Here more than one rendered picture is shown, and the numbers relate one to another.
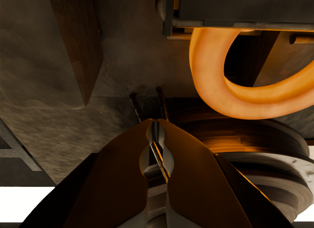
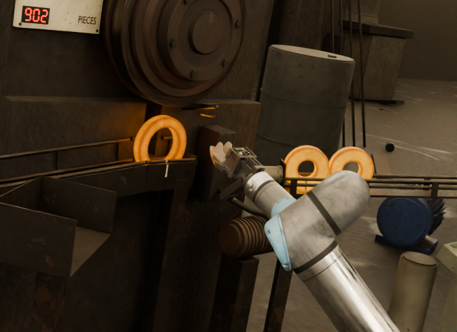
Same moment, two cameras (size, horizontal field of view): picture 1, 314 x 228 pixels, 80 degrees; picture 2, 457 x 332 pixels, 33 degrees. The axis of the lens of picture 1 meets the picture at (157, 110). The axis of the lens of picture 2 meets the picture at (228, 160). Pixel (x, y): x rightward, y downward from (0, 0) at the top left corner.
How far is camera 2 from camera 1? 2.36 m
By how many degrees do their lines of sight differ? 73
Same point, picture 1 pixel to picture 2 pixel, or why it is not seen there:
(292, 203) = (158, 71)
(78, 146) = not seen: hidden behind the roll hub
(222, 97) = (178, 129)
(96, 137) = not seen: hidden behind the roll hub
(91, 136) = not seen: hidden behind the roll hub
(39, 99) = (228, 137)
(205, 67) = (183, 142)
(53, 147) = (247, 30)
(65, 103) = (224, 136)
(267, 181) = (168, 90)
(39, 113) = (237, 70)
